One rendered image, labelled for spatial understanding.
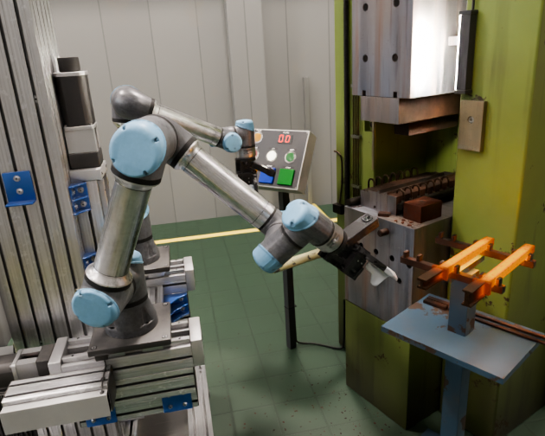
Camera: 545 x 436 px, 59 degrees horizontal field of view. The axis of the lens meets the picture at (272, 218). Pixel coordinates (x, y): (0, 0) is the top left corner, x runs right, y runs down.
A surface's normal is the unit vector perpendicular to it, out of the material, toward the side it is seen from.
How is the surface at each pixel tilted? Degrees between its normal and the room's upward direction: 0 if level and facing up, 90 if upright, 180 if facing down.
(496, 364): 0
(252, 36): 90
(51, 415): 90
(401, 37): 90
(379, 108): 90
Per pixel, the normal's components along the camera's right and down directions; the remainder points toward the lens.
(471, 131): -0.83, 0.23
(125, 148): -0.04, 0.22
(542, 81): 0.55, 0.25
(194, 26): 0.20, 0.31
